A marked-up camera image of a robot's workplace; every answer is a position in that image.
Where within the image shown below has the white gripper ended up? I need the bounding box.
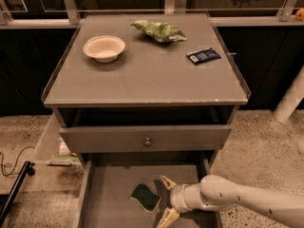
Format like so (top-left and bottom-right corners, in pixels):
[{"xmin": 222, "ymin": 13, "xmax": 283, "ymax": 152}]
[{"xmin": 157, "ymin": 175, "xmax": 206, "ymax": 228}]

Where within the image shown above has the green and yellow sponge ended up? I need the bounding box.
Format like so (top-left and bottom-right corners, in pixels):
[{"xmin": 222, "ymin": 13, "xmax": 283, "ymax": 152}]
[{"xmin": 129, "ymin": 183, "xmax": 162, "ymax": 213}]

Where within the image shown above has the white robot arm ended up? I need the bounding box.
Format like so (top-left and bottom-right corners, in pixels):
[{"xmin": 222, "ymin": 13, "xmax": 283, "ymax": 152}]
[{"xmin": 158, "ymin": 175, "xmax": 304, "ymax": 228}]

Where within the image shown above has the closed top drawer with knob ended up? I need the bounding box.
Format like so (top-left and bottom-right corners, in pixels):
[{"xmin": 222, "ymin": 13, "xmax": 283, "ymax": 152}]
[{"xmin": 59, "ymin": 124, "xmax": 231, "ymax": 153}]

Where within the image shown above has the open middle drawer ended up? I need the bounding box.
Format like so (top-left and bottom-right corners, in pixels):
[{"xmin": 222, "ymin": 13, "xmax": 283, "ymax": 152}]
[{"xmin": 73, "ymin": 152, "xmax": 210, "ymax": 228}]

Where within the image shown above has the grey drawer cabinet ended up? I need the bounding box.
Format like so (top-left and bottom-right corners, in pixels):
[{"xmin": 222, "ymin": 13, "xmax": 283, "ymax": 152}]
[{"xmin": 41, "ymin": 12, "xmax": 252, "ymax": 228}]

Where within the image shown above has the clear plastic bin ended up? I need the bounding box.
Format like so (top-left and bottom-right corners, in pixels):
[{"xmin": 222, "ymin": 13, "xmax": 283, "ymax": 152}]
[{"xmin": 32, "ymin": 115, "xmax": 80, "ymax": 166}]

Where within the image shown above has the black stand leg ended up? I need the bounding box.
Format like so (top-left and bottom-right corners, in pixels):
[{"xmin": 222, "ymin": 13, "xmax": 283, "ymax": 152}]
[{"xmin": 0, "ymin": 161, "xmax": 34, "ymax": 228}]

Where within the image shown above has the dark blue snack packet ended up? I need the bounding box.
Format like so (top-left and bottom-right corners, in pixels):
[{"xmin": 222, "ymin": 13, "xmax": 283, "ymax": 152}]
[{"xmin": 186, "ymin": 47, "xmax": 221, "ymax": 65}]

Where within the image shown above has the white pole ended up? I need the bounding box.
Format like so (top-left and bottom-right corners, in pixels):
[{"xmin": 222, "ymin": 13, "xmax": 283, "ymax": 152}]
[{"xmin": 274, "ymin": 66, "xmax": 304, "ymax": 123}]

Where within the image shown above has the white bowl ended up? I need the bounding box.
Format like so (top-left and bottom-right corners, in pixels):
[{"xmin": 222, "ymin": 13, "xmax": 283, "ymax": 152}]
[{"xmin": 83, "ymin": 35, "xmax": 125, "ymax": 63}]

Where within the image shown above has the crumpled green chip bag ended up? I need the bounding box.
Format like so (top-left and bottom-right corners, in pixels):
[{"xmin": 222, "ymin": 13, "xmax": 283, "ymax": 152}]
[{"xmin": 132, "ymin": 20, "xmax": 187, "ymax": 43}]

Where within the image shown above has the orange fruit on ledge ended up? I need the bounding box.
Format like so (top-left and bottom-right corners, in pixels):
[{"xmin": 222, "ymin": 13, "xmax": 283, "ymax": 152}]
[{"xmin": 294, "ymin": 9, "xmax": 304, "ymax": 21}]

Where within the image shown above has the metal railing frame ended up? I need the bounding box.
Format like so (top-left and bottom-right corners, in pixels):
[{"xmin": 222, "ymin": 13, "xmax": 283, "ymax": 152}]
[{"xmin": 0, "ymin": 0, "xmax": 304, "ymax": 29}]

